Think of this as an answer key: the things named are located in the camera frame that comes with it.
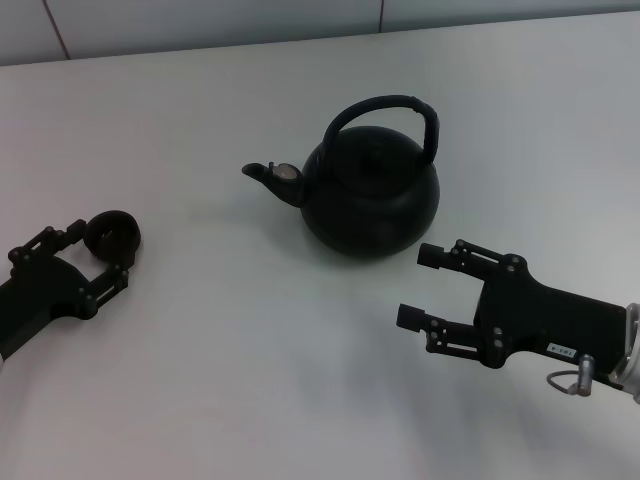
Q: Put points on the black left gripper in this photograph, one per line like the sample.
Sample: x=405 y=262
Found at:
x=45 y=290

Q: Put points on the small dark teacup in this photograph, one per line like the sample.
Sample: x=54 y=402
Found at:
x=129 y=241

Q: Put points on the black round teapot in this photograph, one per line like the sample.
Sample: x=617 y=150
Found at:
x=370 y=210

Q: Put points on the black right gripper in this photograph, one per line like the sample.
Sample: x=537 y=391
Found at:
x=540 y=315

